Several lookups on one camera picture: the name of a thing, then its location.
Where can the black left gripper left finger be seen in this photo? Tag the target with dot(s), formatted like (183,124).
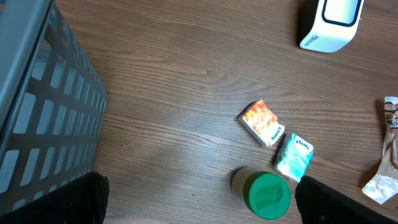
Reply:
(84,200)

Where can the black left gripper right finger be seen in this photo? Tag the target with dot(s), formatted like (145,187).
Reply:
(321,204)

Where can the teal white small packet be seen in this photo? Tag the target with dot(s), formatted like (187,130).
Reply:
(294,157)

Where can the green lid jar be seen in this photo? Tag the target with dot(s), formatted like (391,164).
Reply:
(265,194)

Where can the beige brown snack bag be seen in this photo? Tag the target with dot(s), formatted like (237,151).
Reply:
(383,186)

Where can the orange white small box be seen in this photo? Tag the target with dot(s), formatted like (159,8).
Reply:
(262,123)

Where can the white barcode scanner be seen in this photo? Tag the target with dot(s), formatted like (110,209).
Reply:
(326,26)

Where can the grey plastic mesh basket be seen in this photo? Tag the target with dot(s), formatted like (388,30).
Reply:
(52,103)

